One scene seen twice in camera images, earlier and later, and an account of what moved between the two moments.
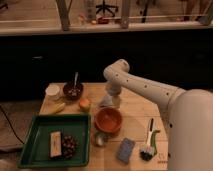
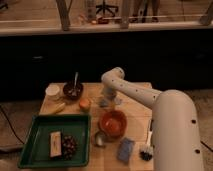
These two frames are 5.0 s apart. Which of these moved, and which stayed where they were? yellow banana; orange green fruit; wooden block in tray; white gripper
Moved: white gripper
Stayed: wooden block in tray; orange green fruit; yellow banana
